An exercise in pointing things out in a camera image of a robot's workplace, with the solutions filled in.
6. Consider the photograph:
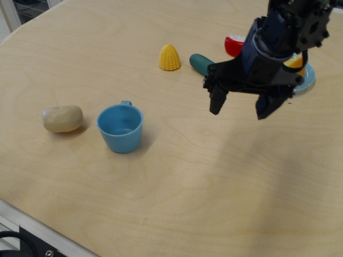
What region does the beige toy potato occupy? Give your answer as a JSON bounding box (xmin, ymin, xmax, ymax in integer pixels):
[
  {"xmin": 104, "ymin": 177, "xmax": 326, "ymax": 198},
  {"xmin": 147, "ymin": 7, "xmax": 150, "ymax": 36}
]
[{"xmin": 42, "ymin": 105, "xmax": 84, "ymax": 133}]

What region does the light blue plastic cup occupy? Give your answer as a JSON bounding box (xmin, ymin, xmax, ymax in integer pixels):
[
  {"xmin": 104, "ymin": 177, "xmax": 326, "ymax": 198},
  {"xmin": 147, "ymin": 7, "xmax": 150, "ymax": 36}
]
[{"xmin": 96, "ymin": 101, "xmax": 144, "ymax": 154}]

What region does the green toy cucumber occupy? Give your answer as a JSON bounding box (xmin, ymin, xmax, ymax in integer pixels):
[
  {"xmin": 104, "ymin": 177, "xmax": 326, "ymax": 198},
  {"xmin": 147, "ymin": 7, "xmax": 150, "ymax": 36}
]
[{"xmin": 189, "ymin": 54, "xmax": 214, "ymax": 76}]

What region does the black corner bracket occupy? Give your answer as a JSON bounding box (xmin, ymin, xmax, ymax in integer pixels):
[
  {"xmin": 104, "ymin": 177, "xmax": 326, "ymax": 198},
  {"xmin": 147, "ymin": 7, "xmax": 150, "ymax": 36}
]
[{"xmin": 19, "ymin": 227, "xmax": 66, "ymax": 257}]

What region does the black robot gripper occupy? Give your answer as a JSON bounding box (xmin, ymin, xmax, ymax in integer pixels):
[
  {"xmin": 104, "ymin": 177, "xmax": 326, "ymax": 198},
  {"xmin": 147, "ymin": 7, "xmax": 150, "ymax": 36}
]
[{"xmin": 203, "ymin": 40, "xmax": 304, "ymax": 120}]

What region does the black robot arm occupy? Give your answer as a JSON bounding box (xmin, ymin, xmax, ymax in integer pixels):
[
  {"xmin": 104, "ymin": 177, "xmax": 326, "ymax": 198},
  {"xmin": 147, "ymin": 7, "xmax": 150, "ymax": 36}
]
[{"xmin": 203, "ymin": 1, "xmax": 338, "ymax": 119}]

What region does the black cable bottom left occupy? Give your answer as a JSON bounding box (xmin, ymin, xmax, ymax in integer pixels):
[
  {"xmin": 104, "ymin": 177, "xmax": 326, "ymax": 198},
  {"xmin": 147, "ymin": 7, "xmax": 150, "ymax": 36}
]
[{"xmin": 0, "ymin": 231, "xmax": 43, "ymax": 257}]

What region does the aluminium table frame rail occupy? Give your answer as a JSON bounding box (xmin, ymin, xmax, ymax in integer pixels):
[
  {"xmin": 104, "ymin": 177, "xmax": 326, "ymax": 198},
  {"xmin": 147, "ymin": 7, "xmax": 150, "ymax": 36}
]
[{"xmin": 1, "ymin": 200, "xmax": 97, "ymax": 256}]

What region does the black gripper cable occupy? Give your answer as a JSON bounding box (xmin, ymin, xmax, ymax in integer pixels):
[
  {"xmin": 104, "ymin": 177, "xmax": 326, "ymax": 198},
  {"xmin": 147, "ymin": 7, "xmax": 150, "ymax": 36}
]
[{"xmin": 282, "ymin": 49, "xmax": 309, "ymax": 74}]

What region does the yellow toy cheese wedge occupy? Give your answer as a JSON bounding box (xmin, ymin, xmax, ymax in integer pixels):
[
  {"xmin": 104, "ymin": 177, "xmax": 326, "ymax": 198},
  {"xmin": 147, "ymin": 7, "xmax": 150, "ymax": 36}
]
[{"xmin": 284, "ymin": 56, "xmax": 305, "ymax": 77}]

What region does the light blue plate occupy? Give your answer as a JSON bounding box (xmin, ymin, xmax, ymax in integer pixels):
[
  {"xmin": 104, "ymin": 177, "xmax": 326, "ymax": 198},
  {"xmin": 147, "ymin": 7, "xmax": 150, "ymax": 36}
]
[{"xmin": 293, "ymin": 63, "xmax": 316, "ymax": 96}]

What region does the yellow toy corn piece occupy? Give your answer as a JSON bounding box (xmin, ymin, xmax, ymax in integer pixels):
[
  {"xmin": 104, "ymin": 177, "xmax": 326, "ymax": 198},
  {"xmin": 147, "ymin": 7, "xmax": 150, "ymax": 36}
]
[{"xmin": 159, "ymin": 44, "xmax": 181, "ymax": 71}]

